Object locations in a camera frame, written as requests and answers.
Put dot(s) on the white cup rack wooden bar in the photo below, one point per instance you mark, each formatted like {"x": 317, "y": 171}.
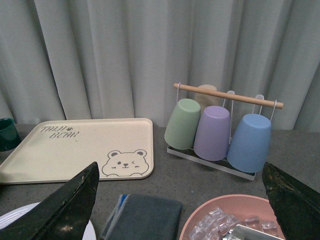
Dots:
{"x": 223, "y": 164}

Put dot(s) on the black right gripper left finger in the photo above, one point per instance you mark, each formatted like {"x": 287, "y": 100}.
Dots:
{"x": 63, "y": 215}

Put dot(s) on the grey curtain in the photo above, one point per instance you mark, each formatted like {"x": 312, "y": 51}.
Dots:
{"x": 103, "y": 59}

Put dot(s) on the beige plastic cup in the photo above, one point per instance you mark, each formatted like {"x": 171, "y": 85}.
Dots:
{"x": 205, "y": 100}

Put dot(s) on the white ridged plate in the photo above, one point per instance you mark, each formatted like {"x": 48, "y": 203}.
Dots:
{"x": 10, "y": 217}

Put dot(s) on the pink bowl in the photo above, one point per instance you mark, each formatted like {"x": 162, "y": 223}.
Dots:
{"x": 240, "y": 205}

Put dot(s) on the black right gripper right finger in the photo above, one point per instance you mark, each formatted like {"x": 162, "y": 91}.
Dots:
{"x": 295, "y": 205}

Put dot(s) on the purple plastic cup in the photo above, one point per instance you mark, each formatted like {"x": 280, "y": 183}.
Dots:
{"x": 213, "y": 133}

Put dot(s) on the grey blue folded cloth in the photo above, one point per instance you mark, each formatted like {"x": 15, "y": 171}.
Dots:
{"x": 143, "y": 217}

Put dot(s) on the cream bear serving tray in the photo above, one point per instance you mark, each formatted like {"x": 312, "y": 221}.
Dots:
{"x": 56, "y": 151}

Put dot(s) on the dark green mug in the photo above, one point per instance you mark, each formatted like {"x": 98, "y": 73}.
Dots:
{"x": 9, "y": 136}

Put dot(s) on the green plastic cup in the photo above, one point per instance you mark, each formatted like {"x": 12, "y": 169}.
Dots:
{"x": 183, "y": 123}

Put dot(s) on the silver metal scoop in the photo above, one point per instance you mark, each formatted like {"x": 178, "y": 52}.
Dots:
{"x": 241, "y": 232}

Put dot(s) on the blue plastic cup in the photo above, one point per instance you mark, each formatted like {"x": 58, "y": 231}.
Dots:
{"x": 250, "y": 144}

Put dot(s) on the clear ice cubes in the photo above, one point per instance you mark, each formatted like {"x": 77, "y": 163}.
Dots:
{"x": 216, "y": 223}

